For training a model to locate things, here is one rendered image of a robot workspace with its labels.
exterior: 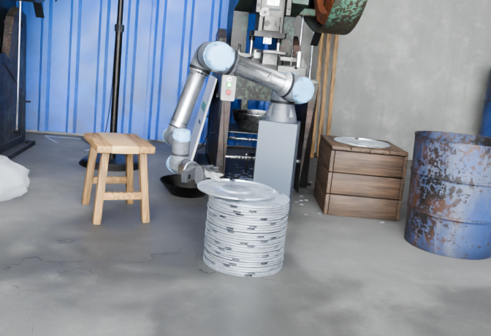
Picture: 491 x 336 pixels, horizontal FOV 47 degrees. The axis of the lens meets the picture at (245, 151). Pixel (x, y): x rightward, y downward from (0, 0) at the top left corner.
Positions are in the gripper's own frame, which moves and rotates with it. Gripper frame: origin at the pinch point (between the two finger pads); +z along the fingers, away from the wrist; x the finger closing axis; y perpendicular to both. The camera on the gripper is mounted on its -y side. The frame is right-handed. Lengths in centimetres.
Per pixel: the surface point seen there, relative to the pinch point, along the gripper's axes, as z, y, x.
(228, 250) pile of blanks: 26.4, -12.8, 16.6
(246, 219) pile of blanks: 30.5, -9.7, 5.0
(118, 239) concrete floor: -19.1, -30.0, 25.3
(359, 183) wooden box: -3, 90, 8
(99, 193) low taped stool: -40, -29, 13
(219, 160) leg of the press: -76, 59, 10
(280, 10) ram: -79, 95, -76
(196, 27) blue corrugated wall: -203, 123, -67
